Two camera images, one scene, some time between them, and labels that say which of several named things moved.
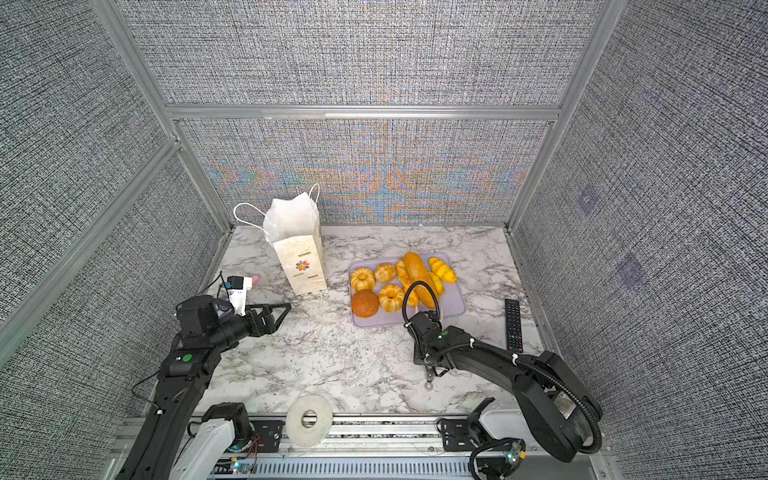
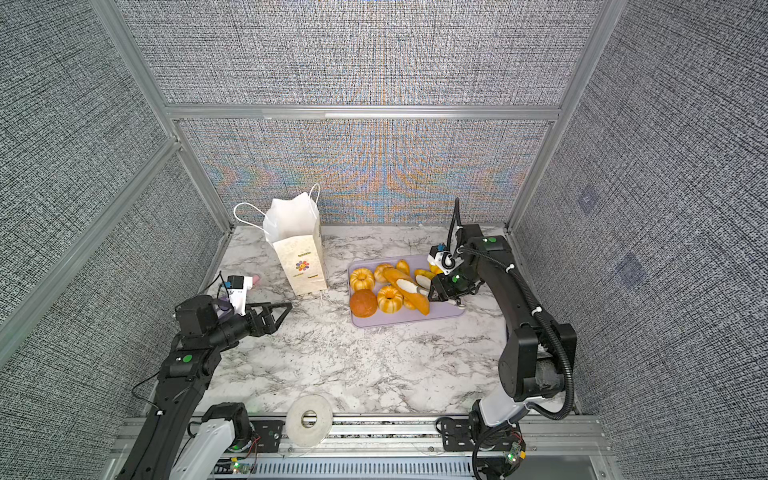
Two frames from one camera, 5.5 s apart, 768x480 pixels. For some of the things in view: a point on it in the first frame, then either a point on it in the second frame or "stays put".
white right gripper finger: (430, 375) → (406, 285)
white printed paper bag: (292, 223) stays put
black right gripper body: (419, 355) → (458, 283)
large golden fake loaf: (419, 274) → (418, 301)
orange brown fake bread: (365, 303) stays put
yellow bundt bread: (391, 298) stays put
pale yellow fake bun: (385, 272) stays put
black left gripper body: (258, 330) stays put
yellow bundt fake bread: (362, 279) stays put
